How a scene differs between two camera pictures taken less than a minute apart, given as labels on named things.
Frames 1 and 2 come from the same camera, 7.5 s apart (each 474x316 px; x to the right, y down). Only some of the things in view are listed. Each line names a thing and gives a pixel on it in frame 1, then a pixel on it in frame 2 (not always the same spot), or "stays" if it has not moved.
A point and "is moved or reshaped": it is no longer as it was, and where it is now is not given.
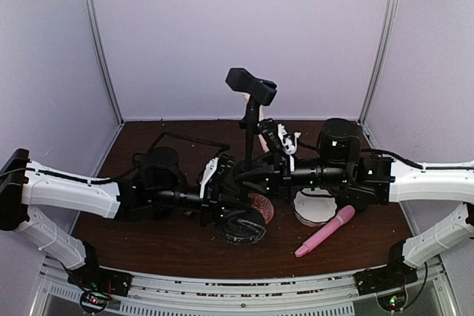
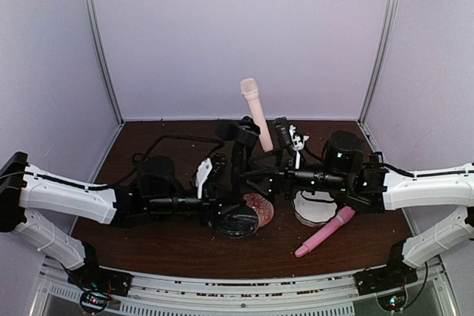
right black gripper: [281, 177] stays
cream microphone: [264, 145] is moved or reshaped
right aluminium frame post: [386, 44] stays
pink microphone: [346, 214] stays
